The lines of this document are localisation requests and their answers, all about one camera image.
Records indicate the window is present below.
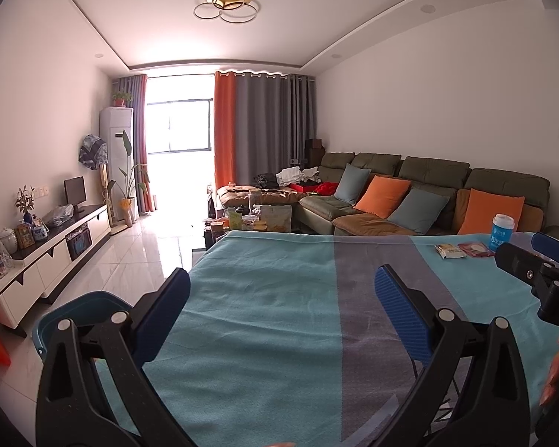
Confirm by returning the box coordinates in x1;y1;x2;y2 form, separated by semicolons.
146;97;214;155

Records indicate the orange curtain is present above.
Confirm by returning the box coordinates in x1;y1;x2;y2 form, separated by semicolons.
213;70;239;192

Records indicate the large blue-grey cushion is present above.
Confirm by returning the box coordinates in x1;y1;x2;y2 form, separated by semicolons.
387;187;450;236

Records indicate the small blue-grey cushion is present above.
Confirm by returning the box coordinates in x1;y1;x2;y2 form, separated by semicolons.
333;162;373;205

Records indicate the red snack packet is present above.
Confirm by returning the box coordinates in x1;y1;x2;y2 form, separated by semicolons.
457;240;496;259

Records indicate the person's right hand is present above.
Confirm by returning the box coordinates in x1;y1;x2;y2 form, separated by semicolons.
539;332;559;409

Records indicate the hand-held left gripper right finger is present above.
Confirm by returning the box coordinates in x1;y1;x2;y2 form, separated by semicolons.
374;264;541;447

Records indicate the green brown sofa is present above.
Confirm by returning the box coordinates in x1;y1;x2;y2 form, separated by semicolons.
216;151;553;238

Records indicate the red cloth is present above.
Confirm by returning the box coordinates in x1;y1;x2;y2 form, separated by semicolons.
291;181;341;197

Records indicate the white ceramic jar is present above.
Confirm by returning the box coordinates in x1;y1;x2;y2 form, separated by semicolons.
0;226;19;255

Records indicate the white snack packet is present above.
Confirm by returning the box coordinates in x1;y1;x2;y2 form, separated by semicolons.
434;242;467;260

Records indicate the clear plastic bag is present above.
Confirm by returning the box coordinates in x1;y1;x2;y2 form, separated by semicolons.
42;203;75;228

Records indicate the blue white cup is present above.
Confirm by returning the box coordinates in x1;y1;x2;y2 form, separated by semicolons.
490;213;517;253

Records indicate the plant in blue vase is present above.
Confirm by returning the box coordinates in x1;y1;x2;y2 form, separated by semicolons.
14;185;36;225

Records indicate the teal grey blanket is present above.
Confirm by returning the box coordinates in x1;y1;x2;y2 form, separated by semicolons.
95;228;559;447

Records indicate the teal plastic bin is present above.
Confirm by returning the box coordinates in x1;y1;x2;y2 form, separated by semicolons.
30;291;136;365

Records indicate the cloth-covered standing fan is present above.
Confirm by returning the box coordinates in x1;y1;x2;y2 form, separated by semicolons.
77;133;109;225

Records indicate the group of jars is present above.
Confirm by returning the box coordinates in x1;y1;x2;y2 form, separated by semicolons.
209;202;293;234

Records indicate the orange cushion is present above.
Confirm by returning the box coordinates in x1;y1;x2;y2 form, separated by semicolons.
353;174;412;220
457;188;526;236

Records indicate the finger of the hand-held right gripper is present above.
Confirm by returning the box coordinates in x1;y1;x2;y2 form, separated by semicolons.
495;241;549;288
531;231;559;266

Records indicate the white standing air conditioner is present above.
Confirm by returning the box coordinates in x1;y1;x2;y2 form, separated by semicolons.
98;105;135;216

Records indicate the pile of white clothes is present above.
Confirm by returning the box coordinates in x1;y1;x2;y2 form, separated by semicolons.
275;166;319;186

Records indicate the tall large-leaf potted plant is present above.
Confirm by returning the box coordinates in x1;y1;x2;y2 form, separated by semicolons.
109;130;149;228

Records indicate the grey red curtain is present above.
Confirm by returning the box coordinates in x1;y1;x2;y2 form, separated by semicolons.
113;73;156;215

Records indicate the brown cabinet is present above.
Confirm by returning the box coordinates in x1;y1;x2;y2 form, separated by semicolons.
304;138;327;169

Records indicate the white black TV cabinet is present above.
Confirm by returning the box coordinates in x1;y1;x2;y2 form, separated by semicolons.
0;203;112;337

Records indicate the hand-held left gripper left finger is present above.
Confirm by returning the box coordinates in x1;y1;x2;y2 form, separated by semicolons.
35;267;192;447

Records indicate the black monitor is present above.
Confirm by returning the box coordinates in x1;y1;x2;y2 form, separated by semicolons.
64;175;87;215

